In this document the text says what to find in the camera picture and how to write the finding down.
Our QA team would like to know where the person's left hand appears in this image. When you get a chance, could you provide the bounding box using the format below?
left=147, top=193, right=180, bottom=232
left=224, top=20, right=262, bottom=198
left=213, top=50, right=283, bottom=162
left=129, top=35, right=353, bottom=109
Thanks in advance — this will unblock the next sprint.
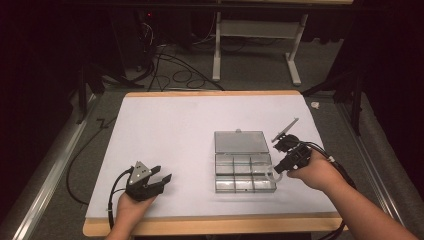
left=114, top=191, right=158, bottom=222

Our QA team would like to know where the clear plastic compartment box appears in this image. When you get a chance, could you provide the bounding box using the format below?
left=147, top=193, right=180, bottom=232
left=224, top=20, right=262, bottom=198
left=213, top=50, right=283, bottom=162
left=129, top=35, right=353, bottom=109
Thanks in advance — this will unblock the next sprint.
left=213, top=128, right=278, bottom=195

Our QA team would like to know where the bundle of black floor cables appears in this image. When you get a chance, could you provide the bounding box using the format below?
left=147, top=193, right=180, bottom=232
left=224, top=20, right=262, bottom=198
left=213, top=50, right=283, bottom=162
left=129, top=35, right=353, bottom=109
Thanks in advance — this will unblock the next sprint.
left=133, top=39, right=226, bottom=93

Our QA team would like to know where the dark computer tower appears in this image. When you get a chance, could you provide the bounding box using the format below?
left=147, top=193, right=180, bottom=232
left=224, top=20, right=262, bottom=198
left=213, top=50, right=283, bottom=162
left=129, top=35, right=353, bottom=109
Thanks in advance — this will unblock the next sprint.
left=109, top=9, right=158, bottom=72

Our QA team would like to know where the black metal stand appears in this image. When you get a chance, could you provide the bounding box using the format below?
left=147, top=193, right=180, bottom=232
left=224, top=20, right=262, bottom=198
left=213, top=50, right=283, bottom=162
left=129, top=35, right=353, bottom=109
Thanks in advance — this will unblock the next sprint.
left=300, top=64, right=366, bottom=137
left=75, top=61, right=145, bottom=125

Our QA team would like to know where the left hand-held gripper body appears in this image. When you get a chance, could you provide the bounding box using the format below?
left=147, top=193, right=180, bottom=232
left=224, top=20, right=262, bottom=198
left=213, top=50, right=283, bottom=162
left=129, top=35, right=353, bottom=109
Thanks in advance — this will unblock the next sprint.
left=124, top=160, right=166, bottom=202

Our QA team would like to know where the white metal desk frame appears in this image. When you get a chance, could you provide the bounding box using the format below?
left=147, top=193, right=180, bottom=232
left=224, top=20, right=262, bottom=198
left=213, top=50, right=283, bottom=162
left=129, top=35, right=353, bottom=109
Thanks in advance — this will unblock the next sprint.
left=211, top=11, right=310, bottom=87

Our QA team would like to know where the black floor cable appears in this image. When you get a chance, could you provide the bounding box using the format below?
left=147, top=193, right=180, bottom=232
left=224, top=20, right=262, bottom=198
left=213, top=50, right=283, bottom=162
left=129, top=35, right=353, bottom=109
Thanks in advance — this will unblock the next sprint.
left=65, top=115, right=118, bottom=206

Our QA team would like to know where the aluminium rail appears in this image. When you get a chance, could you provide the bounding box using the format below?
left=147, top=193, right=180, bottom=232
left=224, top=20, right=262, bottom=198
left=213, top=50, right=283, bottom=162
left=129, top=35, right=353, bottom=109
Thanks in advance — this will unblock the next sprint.
left=9, top=94, right=98, bottom=240
left=335, top=102, right=414, bottom=234

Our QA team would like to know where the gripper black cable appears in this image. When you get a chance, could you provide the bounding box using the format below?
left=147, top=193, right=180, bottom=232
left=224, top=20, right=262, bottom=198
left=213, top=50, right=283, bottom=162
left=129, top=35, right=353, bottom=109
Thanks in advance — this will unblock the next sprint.
left=299, top=141, right=358, bottom=240
left=106, top=167, right=135, bottom=231

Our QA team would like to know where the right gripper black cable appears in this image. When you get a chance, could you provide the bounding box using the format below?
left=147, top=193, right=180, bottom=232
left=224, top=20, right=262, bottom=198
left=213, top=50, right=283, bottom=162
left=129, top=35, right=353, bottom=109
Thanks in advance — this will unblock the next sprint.
left=299, top=141, right=358, bottom=240

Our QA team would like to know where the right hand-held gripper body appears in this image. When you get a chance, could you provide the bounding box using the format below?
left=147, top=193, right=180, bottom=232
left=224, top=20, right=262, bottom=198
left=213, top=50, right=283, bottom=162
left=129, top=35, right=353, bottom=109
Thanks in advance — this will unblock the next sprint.
left=270, top=117, right=314, bottom=172

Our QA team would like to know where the white table mat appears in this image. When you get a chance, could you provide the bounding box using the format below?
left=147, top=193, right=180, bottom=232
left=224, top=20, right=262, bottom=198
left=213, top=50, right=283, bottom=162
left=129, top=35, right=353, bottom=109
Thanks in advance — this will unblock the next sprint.
left=85, top=94, right=338, bottom=220

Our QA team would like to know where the wooden table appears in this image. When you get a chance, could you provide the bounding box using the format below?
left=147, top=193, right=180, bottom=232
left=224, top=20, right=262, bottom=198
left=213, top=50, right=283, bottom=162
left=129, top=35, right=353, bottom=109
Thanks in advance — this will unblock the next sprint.
left=82, top=89, right=350, bottom=238

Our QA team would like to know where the person's right hand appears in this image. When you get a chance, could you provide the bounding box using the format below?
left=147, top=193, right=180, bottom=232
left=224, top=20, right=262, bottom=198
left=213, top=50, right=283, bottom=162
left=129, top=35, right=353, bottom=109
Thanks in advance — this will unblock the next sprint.
left=286, top=157, right=348, bottom=195

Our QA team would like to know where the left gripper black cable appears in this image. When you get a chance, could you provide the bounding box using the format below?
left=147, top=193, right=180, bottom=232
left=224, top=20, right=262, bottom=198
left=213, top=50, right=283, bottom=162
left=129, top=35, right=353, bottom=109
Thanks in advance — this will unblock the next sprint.
left=106, top=167, right=135, bottom=231

